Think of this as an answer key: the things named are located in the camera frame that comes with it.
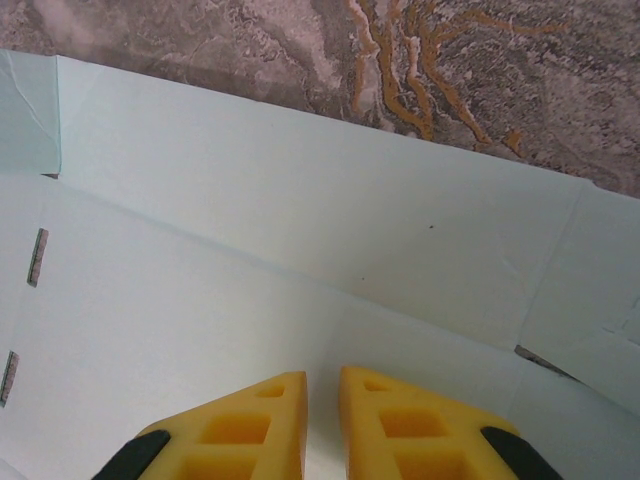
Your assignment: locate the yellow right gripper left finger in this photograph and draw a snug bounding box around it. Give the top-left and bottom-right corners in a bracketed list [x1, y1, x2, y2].
[97, 370, 309, 480]

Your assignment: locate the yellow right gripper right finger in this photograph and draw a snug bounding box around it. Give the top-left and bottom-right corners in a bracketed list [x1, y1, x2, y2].
[339, 366, 566, 480]

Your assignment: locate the light teal paper box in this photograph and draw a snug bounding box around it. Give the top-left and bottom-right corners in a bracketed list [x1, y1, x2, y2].
[0, 48, 640, 480]

